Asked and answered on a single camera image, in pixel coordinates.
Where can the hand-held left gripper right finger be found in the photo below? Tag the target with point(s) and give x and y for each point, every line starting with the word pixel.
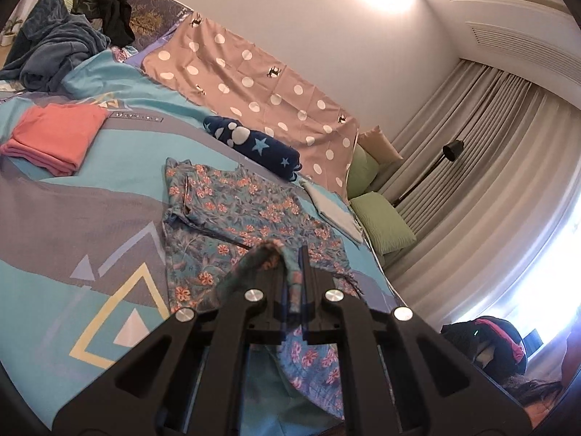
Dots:
pixel 306 277

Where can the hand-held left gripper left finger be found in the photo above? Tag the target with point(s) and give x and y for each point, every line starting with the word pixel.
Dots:
pixel 272 309

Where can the floral teal shirt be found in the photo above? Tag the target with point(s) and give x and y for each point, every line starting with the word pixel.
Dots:
pixel 218 222

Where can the black clothes pile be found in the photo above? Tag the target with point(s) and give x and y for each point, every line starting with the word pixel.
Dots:
pixel 113 13

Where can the light grey folded cloth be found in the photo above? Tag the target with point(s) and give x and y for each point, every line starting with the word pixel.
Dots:
pixel 333 211

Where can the large green pillow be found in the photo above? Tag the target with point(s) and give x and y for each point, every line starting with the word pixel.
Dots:
pixel 383 225

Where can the person's brown hair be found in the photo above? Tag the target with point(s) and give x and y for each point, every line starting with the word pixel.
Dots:
pixel 533 397

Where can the bright window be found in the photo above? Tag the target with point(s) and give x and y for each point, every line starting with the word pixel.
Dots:
pixel 544 290

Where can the small green pillow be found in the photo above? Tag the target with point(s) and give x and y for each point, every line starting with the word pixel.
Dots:
pixel 363 168

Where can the navy star print blanket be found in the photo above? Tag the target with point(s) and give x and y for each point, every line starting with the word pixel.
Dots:
pixel 258 145

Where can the beige pillow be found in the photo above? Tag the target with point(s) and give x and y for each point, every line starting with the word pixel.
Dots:
pixel 379 145

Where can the beige curtain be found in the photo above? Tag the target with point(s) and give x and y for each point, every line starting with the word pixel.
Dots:
pixel 476 168

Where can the black floor lamp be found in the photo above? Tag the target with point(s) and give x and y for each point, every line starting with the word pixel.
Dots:
pixel 454 150

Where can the pink polka-dot cloth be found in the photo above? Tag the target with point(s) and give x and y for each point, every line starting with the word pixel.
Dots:
pixel 254 86

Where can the teal geometric bed sheet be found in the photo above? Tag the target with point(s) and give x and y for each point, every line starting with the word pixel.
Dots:
pixel 90 218

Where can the salmon pink folded cloth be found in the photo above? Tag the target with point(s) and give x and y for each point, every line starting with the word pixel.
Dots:
pixel 54 136

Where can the white ceiling air vent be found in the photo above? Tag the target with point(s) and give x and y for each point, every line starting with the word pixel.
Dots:
pixel 517 52

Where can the dark tree print quilt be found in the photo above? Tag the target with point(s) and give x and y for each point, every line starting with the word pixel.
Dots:
pixel 150 18

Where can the blue fleece blanket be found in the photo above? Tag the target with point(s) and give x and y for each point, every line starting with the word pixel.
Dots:
pixel 50 45

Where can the small potted plant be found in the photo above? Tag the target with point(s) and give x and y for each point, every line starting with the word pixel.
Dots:
pixel 11 32

